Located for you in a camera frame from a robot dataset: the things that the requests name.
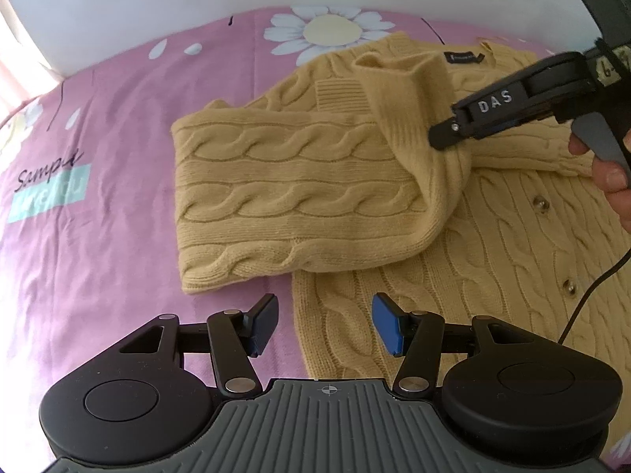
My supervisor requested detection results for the black cable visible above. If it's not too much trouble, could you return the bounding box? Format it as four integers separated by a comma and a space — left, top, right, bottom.
556, 248, 631, 346

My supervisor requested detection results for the yellow cable-knit cardigan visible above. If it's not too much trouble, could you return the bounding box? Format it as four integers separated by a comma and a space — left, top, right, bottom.
172, 33, 630, 379

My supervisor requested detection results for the pink floral bed sheet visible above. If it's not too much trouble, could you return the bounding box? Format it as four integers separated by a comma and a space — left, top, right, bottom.
0, 5, 568, 395

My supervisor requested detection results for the person's right hand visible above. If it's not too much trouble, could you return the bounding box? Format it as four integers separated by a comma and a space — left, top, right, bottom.
568, 131, 631, 234

